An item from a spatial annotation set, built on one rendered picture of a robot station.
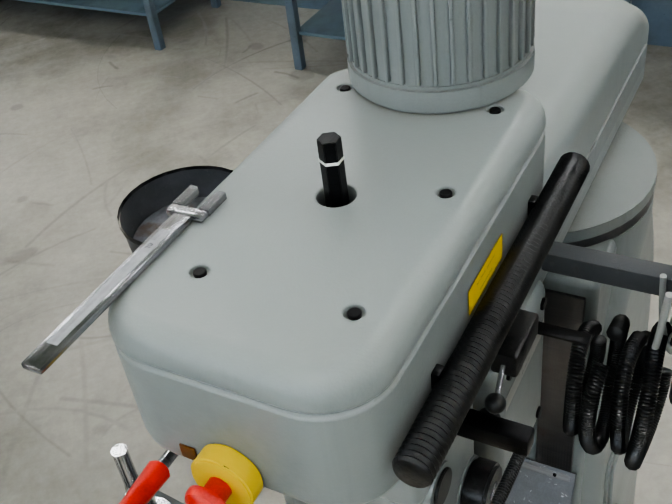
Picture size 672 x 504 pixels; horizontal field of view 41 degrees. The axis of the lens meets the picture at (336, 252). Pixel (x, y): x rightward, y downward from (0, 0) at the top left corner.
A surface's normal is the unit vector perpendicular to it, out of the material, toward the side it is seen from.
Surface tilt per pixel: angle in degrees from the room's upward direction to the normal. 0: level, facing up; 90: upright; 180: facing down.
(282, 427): 90
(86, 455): 0
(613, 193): 0
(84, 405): 0
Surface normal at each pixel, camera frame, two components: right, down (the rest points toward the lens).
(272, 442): -0.46, 0.59
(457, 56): 0.07, 0.61
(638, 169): -0.11, -0.78
